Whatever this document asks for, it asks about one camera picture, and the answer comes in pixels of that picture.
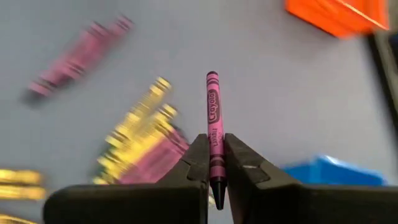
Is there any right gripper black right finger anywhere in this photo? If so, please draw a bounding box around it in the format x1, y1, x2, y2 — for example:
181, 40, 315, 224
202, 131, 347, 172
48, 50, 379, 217
224, 133, 398, 224

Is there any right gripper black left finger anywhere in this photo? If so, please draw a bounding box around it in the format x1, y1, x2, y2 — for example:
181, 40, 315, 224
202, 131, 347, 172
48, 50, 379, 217
43, 134, 211, 224

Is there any purple paper-wrapped crayon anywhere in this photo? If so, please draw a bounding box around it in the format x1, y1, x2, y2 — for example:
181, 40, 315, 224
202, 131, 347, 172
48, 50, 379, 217
118, 127, 190, 185
206, 70, 228, 211
21, 14, 135, 108

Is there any blue plastic basket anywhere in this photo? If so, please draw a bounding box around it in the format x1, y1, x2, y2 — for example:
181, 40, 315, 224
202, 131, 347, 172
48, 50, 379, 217
280, 154, 387, 187

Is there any blue-grey table mat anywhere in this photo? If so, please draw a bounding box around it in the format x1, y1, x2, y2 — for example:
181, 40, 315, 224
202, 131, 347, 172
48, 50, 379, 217
0, 0, 398, 224

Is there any orange plastic basket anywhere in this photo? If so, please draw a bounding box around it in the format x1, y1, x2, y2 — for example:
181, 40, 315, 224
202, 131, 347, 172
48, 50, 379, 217
284, 0, 390, 40

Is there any black table frame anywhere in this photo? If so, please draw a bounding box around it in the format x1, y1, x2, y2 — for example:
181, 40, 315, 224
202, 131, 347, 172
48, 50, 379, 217
366, 29, 398, 134

